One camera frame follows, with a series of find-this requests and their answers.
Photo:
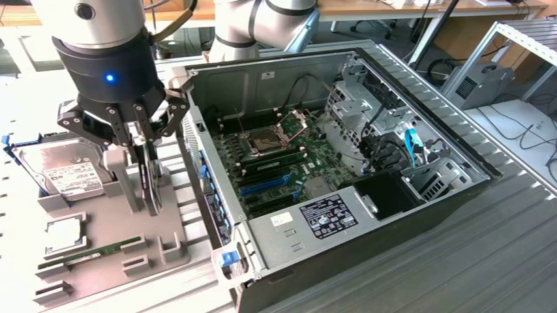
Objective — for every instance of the grey parts rack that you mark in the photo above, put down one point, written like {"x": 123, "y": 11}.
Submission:
{"x": 108, "y": 228}

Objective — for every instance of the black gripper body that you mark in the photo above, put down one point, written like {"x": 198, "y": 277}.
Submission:
{"x": 108, "y": 78}

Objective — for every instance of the silver CPU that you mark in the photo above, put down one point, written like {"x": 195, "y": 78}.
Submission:
{"x": 63, "y": 233}

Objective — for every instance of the silver disk bay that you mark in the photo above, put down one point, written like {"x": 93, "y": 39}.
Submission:
{"x": 434, "y": 186}

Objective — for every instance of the long wooden desk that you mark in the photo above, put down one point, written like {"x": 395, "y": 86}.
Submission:
{"x": 500, "y": 8}

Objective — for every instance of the silver chipset heatsink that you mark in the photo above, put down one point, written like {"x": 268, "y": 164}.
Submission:
{"x": 318, "y": 187}

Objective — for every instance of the thin metal locking lever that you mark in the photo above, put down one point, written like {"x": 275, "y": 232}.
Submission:
{"x": 240, "y": 122}

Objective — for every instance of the green motherboard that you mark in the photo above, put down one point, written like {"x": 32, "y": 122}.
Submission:
{"x": 318, "y": 163}

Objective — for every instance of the black expansion slot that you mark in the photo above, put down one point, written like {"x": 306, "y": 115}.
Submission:
{"x": 274, "y": 202}

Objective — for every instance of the aluminium frame shelf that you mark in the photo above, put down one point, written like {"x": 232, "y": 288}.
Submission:
{"x": 528, "y": 36}

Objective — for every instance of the blue case latch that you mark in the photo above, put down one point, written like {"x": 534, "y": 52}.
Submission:
{"x": 227, "y": 260}

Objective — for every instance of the black office chair base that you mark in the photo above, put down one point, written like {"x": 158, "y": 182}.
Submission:
{"x": 374, "y": 24}

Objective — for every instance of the wooden desk with box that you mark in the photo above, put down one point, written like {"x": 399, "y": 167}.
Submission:
{"x": 12, "y": 16}

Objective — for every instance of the metal socket cover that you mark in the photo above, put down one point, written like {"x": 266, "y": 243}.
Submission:
{"x": 294, "y": 125}

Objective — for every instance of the blue expansion slot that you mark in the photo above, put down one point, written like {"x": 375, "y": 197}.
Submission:
{"x": 264, "y": 186}

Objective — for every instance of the black graphics card with fan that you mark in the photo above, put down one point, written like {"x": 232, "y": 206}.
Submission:
{"x": 150, "y": 186}

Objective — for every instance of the CPU socket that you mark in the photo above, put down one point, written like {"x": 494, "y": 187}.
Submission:
{"x": 263, "y": 143}

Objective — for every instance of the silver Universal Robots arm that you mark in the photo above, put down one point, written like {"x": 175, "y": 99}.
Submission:
{"x": 100, "y": 26}

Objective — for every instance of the grey power supply unit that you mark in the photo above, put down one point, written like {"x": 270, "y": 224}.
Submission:
{"x": 282, "y": 244}

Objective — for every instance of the black installed RAM stick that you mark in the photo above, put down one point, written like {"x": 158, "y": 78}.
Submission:
{"x": 271, "y": 163}

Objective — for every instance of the silver hard disk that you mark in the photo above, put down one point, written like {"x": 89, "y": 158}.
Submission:
{"x": 65, "y": 172}

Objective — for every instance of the open black PC case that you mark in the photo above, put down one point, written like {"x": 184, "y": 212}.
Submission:
{"x": 370, "y": 267}

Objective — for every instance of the green RAM stick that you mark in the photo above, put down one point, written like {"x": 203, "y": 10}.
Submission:
{"x": 95, "y": 252}

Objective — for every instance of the blue disk caddy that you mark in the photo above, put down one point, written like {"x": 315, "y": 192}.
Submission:
{"x": 25, "y": 143}

